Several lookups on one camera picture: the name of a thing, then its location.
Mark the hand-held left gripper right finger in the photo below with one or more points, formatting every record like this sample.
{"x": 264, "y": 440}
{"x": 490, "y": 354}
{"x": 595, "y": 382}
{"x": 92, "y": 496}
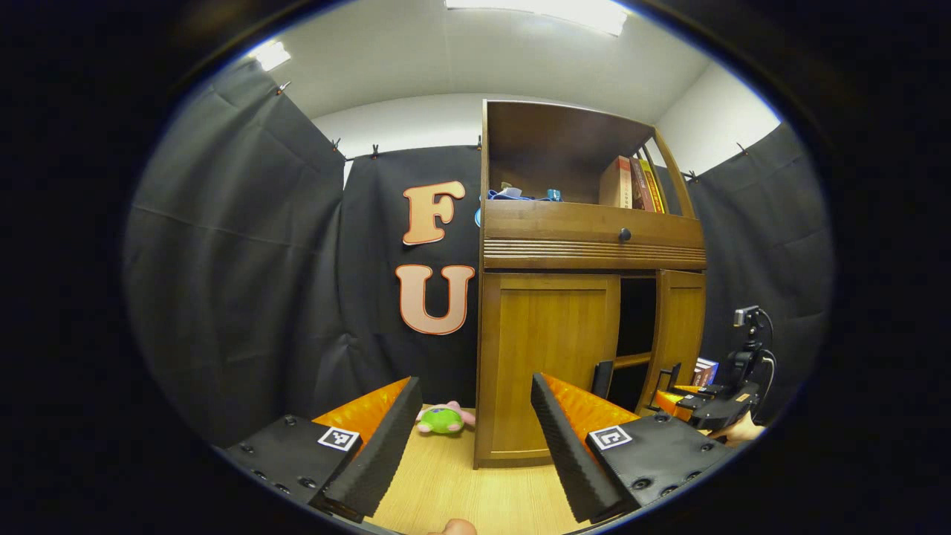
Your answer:
{"x": 565, "y": 453}

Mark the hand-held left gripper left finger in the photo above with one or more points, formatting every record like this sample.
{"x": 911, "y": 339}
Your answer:
{"x": 386, "y": 446}

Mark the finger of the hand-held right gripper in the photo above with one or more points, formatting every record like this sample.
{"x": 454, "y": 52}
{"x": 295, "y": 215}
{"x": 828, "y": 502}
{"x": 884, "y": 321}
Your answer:
{"x": 698, "y": 389}
{"x": 672, "y": 403}

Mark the wooden shoe cabinet door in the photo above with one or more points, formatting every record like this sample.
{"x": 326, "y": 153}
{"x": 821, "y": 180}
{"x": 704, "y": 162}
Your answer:
{"x": 680, "y": 327}
{"x": 542, "y": 357}

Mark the wooden double-door shoe cabinet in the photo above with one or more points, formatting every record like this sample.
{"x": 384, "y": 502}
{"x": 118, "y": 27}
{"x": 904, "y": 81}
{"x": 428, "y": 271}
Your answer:
{"x": 542, "y": 148}

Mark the wooden cabinet inner shelf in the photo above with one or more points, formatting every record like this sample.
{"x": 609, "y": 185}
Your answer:
{"x": 633, "y": 360}

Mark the wooden cabinet drawer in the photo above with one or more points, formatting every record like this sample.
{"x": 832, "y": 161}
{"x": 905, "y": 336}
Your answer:
{"x": 550, "y": 234}

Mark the blue spine book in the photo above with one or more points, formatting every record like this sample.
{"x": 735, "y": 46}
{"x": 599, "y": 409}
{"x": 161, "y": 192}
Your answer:
{"x": 711, "y": 365}

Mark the green pink plush toy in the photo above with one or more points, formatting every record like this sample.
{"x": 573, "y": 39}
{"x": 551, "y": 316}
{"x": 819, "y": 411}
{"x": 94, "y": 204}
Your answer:
{"x": 440, "y": 420}

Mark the yellow standing book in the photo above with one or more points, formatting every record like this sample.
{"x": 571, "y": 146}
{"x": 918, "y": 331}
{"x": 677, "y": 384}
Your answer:
{"x": 652, "y": 186}

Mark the dark red standing book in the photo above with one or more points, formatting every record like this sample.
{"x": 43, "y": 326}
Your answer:
{"x": 639, "y": 186}

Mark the black backdrop cloth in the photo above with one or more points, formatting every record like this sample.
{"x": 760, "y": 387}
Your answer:
{"x": 223, "y": 260}

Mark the blue crumpled cloth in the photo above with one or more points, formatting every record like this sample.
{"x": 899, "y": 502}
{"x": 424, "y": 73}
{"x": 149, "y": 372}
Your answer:
{"x": 513, "y": 196}

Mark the long ceiling light panel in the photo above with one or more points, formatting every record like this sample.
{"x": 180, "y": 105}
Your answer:
{"x": 550, "y": 11}

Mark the small ceiling light panel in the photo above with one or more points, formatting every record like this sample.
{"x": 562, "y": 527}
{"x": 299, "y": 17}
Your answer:
{"x": 272, "y": 56}

